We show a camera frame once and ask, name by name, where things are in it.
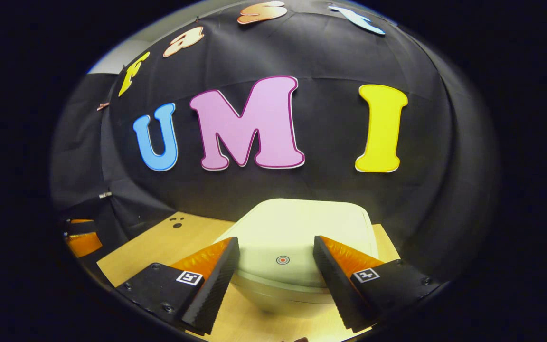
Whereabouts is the black backdrop cloth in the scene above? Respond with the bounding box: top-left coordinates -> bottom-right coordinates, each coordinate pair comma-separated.
50,2 -> 500,281

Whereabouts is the wooden desktop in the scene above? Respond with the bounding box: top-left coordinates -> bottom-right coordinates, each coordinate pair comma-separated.
97,211 -> 400,342

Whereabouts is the green desktop garbage bin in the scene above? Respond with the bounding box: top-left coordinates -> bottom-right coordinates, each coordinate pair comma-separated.
214,198 -> 380,319

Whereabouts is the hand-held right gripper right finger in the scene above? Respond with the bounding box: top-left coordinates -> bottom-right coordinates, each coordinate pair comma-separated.
313,235 -> 443,333

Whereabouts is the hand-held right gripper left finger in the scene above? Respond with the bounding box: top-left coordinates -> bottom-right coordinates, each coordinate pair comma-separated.
116,237 -> 240,335

